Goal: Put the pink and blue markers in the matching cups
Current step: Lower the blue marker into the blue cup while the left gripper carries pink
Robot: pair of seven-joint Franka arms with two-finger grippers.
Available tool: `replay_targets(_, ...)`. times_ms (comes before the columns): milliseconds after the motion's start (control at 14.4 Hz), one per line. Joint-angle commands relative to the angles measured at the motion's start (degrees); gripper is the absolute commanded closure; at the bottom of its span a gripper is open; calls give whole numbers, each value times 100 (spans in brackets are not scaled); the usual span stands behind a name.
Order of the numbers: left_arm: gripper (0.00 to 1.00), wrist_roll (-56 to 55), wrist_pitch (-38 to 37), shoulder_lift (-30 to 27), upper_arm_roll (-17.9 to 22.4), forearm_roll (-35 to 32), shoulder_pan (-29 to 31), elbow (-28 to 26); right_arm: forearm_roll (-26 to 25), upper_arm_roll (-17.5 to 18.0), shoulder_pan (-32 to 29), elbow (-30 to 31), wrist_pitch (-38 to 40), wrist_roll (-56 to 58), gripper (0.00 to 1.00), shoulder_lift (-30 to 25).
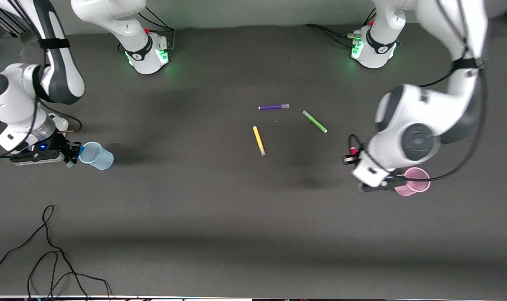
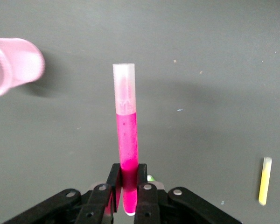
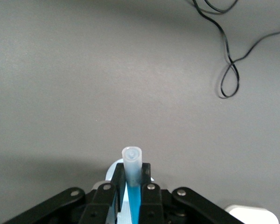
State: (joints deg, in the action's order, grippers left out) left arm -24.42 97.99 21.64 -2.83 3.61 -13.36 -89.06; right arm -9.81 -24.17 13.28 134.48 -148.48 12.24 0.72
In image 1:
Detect yellow marker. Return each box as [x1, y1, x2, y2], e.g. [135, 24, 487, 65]
[253, 126, 266, 156]

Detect black base cables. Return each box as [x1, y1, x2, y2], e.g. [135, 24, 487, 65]
[137, 12, 177, 51]
[302, 23, 363, 49]

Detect black right base cables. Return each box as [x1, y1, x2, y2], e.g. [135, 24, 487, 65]
[137, 12, 177, 51]

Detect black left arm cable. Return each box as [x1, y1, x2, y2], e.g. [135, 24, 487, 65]
[348, 0, 487, 183]

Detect green marker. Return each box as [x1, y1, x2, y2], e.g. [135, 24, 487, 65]
[302, 110, 328, 134]

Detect black left base cables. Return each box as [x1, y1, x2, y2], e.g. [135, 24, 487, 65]
[302, 23, 363, 49]

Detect loose black floor cable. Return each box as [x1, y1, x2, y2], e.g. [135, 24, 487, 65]
[0, 205, 113, 301]

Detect translucent blue plastic cup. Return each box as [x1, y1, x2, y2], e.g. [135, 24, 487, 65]
[78, 142, 114, 170]

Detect translucent pink plastic cup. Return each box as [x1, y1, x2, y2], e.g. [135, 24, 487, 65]
[394, 167, 431, 196]

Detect aluminium frame rail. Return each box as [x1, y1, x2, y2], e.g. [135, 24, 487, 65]
[0, 5, 29, 39]

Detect white desk stand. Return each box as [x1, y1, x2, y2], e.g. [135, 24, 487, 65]
[49, 114, 69, 135]

